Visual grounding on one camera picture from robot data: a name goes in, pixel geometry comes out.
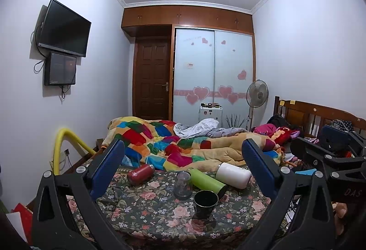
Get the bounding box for small wall-mounted monitor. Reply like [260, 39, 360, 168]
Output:
[44, 52, 77, 86]

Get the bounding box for polka-dot dark bag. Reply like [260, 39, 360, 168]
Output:
[330, 119, 354, 132]

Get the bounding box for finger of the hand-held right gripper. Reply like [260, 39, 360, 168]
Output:
[290, 137, 344, 174]
[318, 124, 366, 158]

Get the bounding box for blue flat item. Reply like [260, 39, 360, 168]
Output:
[294, 168, 317, 178]

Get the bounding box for small white cabinet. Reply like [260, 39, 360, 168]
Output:
[198, 105, 224, 128]

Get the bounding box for black bag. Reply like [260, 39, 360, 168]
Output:
[267, 114, 291, 128]

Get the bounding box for wall-mounted black television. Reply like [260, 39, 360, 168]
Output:
[38, 0, 92, 58]

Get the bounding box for person's right hand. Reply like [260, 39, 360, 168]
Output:
[332, 201, 348, 242]

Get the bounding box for black television cable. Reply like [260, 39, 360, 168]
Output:
[30, 22, 47, 73]

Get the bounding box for pink clothing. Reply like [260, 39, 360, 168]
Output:
[253, 123, 277, 135]

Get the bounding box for red book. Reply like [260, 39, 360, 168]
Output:
[11, 203, 34, 245]

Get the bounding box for standing fan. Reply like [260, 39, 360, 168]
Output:
[245, 79, 269, 132]

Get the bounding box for grey white bedding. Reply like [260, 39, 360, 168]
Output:
[174, 118, 248, 139]

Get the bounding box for red plush toy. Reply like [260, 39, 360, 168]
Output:
[270, 125, 301, 147]

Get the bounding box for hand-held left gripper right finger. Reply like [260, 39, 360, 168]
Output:
[242, 138, 337, 250]

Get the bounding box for clear glass cup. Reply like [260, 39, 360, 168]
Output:
[174, 171, 193, 201]

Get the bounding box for yellow foam tube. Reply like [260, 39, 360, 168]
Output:
[53, 128, 97, 175]

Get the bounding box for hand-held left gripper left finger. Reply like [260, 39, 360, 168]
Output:
[31, 138, 129, 250]

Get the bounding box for wooden wardrobe with glass doors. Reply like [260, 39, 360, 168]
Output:
[121, 5, 256, 131]

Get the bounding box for wooden headboard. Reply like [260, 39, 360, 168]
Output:
[273, 96, 366, 142]

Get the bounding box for dried twigs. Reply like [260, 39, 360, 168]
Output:
[224, 113, 248, 128]

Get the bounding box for brown wooden door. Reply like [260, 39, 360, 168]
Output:
[133, 37, 172, 121]

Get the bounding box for floral bed sheet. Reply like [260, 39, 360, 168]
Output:
[67, 166, 290, 242]

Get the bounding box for colourful patchwork blanket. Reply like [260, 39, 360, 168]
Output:
[101, 116, 283, 172]

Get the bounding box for green bottle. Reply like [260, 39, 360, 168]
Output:
[187, 168, 228, 201]

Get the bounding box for red bottle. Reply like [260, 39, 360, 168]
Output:
[127, 163, 156, 185]

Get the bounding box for white bottle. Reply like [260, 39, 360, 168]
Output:
[216, 162, 252, 190]

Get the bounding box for black cup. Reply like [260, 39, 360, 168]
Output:
[193, 190, 219, 219]

